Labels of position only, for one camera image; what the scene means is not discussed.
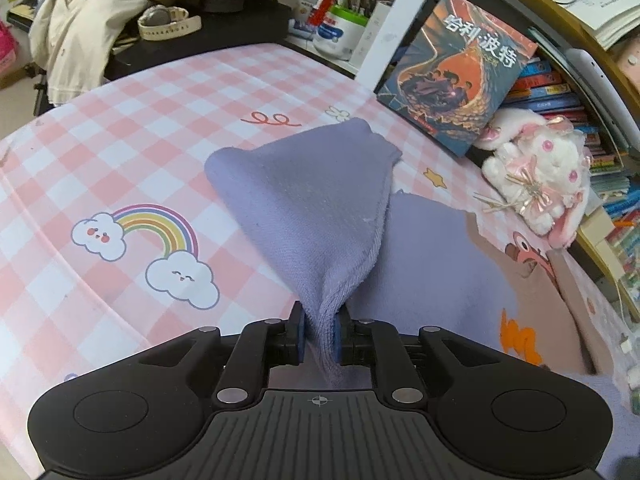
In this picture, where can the row of colourful books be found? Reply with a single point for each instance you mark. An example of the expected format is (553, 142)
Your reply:
(607, 170)

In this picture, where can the purple knit cloth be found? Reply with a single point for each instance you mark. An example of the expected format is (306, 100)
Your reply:
(300, 195)

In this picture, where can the pink checkered cartoon bed sheet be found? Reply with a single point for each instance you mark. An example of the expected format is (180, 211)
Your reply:
(125, 135)

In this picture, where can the dragon cover book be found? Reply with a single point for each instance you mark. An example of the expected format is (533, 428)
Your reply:
(450, 70)

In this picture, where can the stack of papers and books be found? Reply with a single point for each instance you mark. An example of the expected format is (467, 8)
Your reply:
(600, 5)

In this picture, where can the wooden bookshelf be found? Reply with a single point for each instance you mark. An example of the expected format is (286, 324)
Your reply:
(545, 7)

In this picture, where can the white jar with green lid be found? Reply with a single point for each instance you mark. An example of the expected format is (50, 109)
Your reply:
(340, 32)

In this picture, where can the white carton box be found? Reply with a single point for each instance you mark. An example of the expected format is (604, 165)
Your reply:
(375, 30)

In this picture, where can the white shelf post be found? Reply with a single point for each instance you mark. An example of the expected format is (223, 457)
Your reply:
(400, 10)

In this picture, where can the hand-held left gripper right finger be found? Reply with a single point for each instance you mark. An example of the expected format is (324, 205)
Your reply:
(338, 332)

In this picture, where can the cream jacket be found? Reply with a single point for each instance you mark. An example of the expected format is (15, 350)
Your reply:
(80, 25)

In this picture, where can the white wrist watch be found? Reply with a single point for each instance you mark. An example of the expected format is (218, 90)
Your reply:
(162, 20)

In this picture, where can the black desk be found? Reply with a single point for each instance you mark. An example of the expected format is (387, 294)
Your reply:
(220, 30)

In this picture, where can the brown cartoon printed cloth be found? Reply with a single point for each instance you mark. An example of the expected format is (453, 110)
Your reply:
(565, 310)

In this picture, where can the white pink plush bunny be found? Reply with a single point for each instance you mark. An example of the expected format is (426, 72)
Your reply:
(540, 170)

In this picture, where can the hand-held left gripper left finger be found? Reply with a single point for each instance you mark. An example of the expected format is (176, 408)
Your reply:
(298, 332)

